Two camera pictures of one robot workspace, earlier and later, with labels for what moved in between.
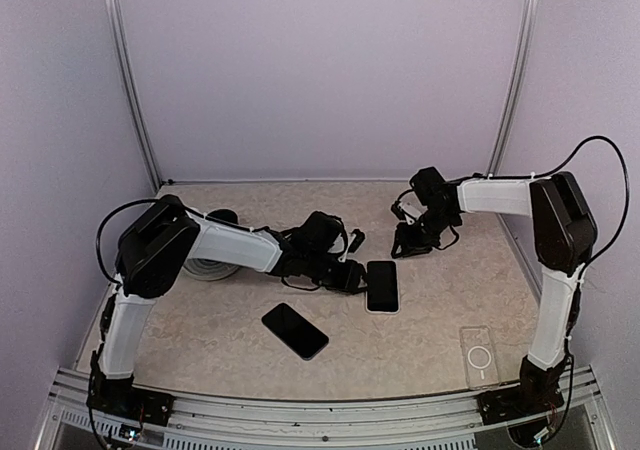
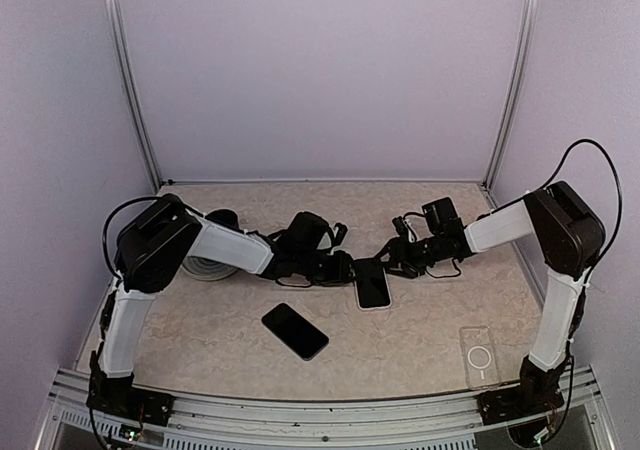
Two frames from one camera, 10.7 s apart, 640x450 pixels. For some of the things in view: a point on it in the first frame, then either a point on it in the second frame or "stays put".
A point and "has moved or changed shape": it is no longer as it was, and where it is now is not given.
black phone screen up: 306,340 stays put
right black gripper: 410,246 -> 409,270
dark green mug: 224,214 stays put
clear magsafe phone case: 479,356 stays put
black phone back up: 382,288 has moved or changed shape
